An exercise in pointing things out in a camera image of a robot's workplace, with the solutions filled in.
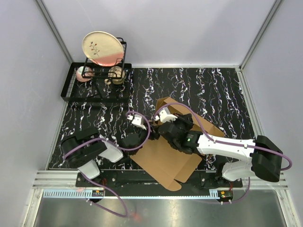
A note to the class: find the slotted aluminium rail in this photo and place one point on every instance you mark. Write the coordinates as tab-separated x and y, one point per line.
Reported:
86	194

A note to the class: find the black wire dish rack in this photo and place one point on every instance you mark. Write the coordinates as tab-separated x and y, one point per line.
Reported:
95	90

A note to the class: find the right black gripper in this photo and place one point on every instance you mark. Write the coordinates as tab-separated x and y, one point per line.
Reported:
186	119

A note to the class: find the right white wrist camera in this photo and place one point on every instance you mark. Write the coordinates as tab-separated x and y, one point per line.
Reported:
164	115

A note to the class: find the black marble pattern mat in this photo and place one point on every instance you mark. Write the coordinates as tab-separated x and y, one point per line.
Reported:
213	93

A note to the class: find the beige ceramic cup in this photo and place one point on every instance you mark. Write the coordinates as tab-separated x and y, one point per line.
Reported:
116	76

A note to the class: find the cream pink floral plate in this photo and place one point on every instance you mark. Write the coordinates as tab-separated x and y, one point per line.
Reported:
103	49

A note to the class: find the right small control box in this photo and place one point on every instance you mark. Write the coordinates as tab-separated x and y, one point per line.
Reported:
226	195

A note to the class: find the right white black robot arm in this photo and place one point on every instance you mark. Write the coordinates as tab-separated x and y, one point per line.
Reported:
258	157

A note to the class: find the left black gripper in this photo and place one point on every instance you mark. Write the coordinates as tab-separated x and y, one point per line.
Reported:
152	135

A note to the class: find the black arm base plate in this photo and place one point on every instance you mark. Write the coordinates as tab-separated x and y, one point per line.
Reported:
115	178

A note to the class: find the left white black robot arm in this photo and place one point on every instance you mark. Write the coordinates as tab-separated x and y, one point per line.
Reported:
81	149

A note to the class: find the pink white ceramic cup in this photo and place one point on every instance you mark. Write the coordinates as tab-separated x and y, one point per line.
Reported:
84	74

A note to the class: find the small control box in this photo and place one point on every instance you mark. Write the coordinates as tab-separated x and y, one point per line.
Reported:
97	193
226	195

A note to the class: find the left small control box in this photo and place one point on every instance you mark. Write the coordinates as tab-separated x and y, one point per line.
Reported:
97	193

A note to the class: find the brown cardboard box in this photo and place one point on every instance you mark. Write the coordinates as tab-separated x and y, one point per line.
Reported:
165	164

